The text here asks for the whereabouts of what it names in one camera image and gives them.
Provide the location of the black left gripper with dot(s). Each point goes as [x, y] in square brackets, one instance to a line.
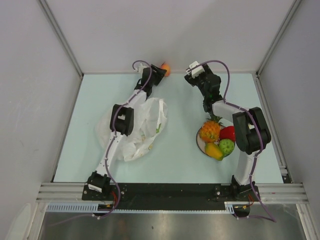
[160, 73]

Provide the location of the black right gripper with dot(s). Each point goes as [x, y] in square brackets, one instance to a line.
[193, 81]

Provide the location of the right aluminium corner post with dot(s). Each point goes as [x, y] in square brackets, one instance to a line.
[278, 36]

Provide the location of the red fake pepper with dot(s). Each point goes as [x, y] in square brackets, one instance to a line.
[228, 133]

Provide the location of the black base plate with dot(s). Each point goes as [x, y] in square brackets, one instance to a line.
[182, 194]

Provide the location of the orange fake pineapple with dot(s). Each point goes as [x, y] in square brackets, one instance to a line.
[210, 130]

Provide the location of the orange pink fake peach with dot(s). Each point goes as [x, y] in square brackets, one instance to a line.
[165, 66]

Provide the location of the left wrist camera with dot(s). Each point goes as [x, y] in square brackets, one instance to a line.
[139, 68]

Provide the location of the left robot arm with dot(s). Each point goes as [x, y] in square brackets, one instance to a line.
[128, 131]

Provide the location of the orange green fake papaya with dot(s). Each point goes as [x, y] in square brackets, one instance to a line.
[213, 150]

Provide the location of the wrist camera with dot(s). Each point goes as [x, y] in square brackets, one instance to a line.
[139, 68]
[195, 69]

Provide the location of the green fake fruit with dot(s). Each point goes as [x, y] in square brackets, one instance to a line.
[227, 146]

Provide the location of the white plastic bag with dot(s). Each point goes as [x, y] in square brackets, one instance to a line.
[150, 119]

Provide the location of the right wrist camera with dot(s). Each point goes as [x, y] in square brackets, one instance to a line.
[195, 69]

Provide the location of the white slotted cable duct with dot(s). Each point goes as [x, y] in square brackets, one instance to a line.
[101, 208]

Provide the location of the left aluminium corner post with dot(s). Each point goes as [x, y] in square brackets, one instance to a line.
[49, 15]

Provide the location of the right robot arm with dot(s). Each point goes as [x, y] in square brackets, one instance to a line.
[250, 127]

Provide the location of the aluminium corner post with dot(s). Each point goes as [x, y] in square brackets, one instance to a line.
[49, 15]
[278, 36]

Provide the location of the round printed plate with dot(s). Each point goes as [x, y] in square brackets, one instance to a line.
[201, 144]

